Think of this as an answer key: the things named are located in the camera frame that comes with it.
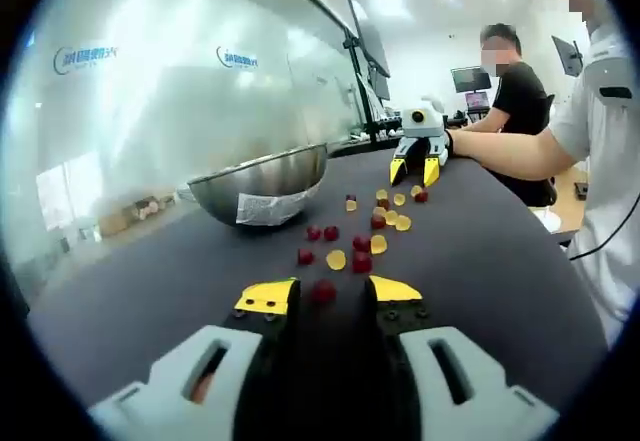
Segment white chest-worn device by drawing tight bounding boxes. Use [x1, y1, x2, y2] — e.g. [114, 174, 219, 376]
[586, 44, 635, 108]

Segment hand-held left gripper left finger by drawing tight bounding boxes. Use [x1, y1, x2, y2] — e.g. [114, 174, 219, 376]
[87, 276, 304, 441]

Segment black monitor stand pole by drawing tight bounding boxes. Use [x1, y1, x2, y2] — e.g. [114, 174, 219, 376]
[343, 25, 384, 145]

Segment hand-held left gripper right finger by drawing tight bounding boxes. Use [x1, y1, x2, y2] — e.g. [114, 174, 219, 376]
[362, 274, 561, 441]

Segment gummy candies group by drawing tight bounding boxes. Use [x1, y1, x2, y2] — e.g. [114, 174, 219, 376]
[296, 188, 431, 275]

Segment single red gummy candy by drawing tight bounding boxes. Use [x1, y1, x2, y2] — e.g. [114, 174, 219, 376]
[310, 279, 338, 305]

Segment black device cable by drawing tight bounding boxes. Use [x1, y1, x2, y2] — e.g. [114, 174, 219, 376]
[568, 199, 640, 263]

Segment wooden side desk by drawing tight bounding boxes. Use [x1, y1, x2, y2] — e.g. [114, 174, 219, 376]
[528, 160, 592, 236]

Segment laptop with pink screen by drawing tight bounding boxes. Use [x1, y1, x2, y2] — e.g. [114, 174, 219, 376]
[464, 91, 492, 113]

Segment cardboard boxes behind glass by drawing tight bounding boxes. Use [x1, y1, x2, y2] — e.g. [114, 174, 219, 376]
[98, 194, 177, 236]

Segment steel bowl with paper label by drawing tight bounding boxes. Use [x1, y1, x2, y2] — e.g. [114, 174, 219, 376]
[186, 142, 331, 228]

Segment tilted black monitor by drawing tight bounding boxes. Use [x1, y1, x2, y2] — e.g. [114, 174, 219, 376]
[551, 34, 585, 78]

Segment dark desktop monitor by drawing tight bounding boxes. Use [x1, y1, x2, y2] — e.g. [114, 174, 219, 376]
[451, 66, 492, 95]

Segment person's torso in white shirt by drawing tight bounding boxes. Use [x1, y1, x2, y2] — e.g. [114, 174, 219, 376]
[547, 25, 640, 338]

